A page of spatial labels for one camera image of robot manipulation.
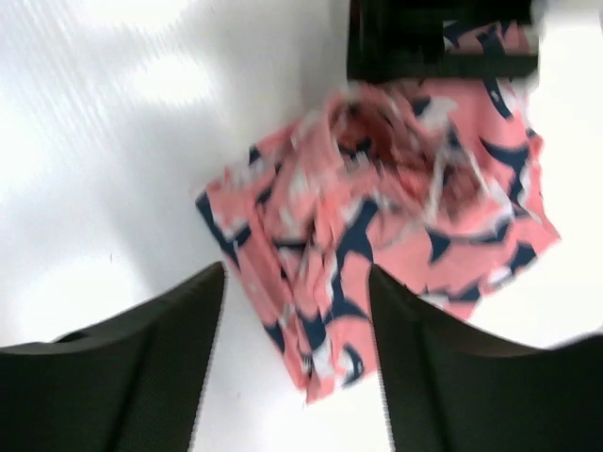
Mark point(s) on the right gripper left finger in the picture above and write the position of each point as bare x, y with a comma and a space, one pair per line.
130, 383

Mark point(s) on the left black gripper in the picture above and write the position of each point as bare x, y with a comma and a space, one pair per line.
390, 40

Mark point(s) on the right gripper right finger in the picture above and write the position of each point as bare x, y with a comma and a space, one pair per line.
451, 387

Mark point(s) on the pink navy patterned shorts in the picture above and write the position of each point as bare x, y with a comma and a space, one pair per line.
438, 182

